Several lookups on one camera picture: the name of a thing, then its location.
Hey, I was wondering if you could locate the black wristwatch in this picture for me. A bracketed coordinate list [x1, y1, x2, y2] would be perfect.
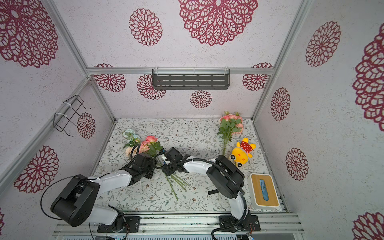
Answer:
[208, 189, 220, 195]

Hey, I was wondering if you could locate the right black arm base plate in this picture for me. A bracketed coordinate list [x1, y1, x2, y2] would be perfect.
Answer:
[219, 215, 261, 233]

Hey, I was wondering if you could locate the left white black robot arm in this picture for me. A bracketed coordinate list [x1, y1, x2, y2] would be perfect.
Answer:
[51, 153, 157, 233]

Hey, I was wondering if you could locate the wooden tray white rim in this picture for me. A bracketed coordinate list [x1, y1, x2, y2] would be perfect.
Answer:
[249, 174, 280, 210]

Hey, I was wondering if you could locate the black wire wall rack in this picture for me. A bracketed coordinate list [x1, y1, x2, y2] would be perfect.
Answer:
[53, 95, 91, 137]

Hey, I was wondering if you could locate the pink rose bouquet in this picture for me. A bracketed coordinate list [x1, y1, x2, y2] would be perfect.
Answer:
[122, 128, 190, 202]
[217, 111, 244, 155]

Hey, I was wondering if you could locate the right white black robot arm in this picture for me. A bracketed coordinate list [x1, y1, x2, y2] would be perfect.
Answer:
[153, 148, 251, 240]

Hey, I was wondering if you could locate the yellow plush toy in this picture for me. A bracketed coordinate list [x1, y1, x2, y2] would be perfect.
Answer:
[230, 138, 257, 168]

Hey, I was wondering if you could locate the blue tool on tray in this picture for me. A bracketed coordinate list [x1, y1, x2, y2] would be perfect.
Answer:
[260, 180, 269, 201]

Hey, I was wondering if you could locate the floral patterned table mat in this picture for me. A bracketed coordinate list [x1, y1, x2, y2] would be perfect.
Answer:
[78, 117, 286, 213]

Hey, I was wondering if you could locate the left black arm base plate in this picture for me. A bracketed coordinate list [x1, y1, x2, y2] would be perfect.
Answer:
[97, 216, 141, 234]

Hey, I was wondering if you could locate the dark grey wall shelf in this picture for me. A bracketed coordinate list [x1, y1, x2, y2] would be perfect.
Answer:
[152, 69, 231, 90]

